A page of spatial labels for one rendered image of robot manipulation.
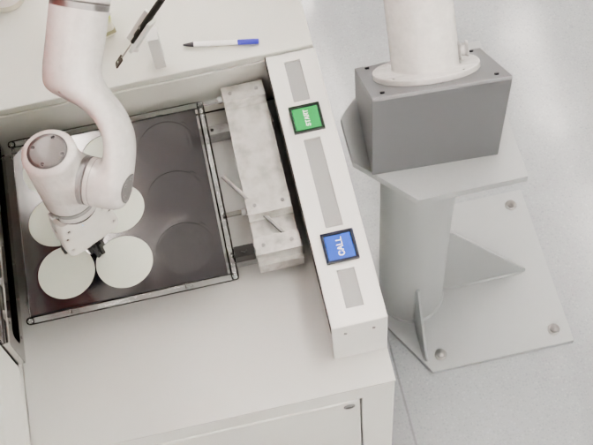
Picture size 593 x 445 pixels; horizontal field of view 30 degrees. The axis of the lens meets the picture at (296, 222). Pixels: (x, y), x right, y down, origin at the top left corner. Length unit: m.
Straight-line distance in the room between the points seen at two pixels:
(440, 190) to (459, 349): 0.81
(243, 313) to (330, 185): 0.27
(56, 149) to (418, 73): 0.64
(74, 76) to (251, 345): 0.58
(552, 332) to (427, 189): 0.87
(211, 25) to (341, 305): 0.62
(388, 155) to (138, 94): 0.48
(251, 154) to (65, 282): 0.41
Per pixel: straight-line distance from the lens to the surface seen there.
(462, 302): 2.84
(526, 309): 2.85
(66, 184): 1.69
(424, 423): 2.74
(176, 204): 1.98
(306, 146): 1.95
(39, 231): 2.01
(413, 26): 1.91
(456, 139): 2.02
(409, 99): 1.88
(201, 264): 1.92
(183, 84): 2.08
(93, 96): 1.67
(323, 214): 1.88
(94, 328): 2.00
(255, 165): 2.02
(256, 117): 2.08
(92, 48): 1.68
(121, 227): 1.98
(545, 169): 3.06
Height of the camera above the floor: 2.62
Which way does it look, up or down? 63 degrees down
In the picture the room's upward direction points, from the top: 8 degrees counter-clockwise
